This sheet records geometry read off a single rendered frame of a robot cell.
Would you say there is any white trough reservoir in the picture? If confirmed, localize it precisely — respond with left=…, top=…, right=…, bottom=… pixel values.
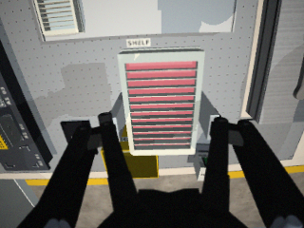
left=34, top=0, right=85, bottom=36

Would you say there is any black flat rectangular pad with rg label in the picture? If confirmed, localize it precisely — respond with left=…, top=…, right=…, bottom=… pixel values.
left=60, top=121, right=90, bottom=143

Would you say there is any yellow open-top box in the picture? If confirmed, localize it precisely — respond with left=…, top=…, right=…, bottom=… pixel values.
left=101, top=125, right=159, bottom=179

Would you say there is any yellow tip rack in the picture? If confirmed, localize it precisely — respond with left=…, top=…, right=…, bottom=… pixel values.
left=0, top=116, right=22, bottom=149

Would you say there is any grey flat table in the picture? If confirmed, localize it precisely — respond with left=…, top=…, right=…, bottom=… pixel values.
left=32, top=0, right=238, bottom=42

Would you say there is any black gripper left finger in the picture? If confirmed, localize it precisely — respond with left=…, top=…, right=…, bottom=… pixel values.
left=16, top=92, right=151, bottom=228

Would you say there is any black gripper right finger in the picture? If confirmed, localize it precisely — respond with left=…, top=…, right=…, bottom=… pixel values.
left=195, top=91, right=304, bottom=228

